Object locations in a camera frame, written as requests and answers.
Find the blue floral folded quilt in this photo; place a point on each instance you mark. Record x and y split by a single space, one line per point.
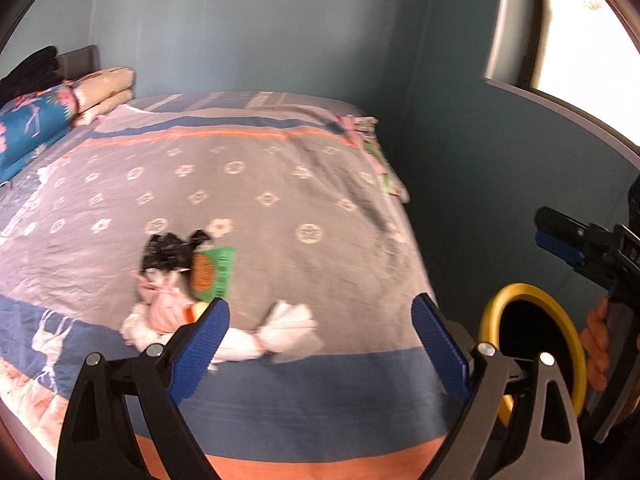
30 125

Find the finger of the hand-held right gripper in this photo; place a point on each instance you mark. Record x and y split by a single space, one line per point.
562 251
560 225

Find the pink cloth pouch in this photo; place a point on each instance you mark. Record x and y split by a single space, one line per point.
160 305

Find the floral cloth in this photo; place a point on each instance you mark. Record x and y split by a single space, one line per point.
380 160

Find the person's right hand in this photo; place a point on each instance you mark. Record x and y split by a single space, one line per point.
596 345

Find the beige folded quilt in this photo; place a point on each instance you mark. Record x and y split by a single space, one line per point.
105 90

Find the yellow rimmed waste bin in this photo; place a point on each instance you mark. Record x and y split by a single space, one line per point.
492 310

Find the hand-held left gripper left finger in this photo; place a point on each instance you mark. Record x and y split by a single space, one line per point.
200 350

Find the green snack packet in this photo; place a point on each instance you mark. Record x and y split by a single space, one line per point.
210 275

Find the grey padded headboard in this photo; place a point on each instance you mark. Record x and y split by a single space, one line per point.
80 60

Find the yellow wrapper piece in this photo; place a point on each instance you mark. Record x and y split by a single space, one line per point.
201 308

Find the small black plastic bag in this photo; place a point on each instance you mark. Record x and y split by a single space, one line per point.
165 252

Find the black folded clothing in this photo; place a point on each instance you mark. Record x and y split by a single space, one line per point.
27 72

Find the bed with patterned sheet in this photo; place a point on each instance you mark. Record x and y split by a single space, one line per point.
250 160

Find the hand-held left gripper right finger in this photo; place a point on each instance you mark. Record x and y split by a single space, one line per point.
442 350

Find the window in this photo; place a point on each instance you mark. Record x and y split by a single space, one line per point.
575 50

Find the white cloth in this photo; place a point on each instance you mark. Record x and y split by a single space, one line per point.
292 330

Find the white tissue wad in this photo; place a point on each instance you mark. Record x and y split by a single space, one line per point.
142 332

